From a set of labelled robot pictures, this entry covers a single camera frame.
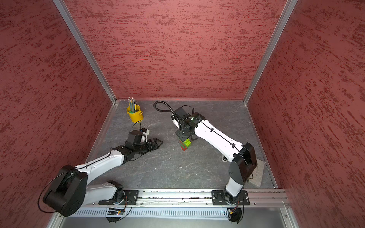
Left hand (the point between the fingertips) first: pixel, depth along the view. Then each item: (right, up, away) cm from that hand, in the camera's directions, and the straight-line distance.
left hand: (158, 147), depth 87 cm
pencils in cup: (-21, +27, +14) cm, 37 cm away
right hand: (+17, +8, -6) cm, 20 cm away
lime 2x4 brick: (+18, +4, -6) cm, 20 cm away
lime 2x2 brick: (+19, +4, -5) cm, 20 cm away
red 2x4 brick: (+16, +1, -1) cm, 16 cm away
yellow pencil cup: (-18, +19, +14) cm, 30 cm away
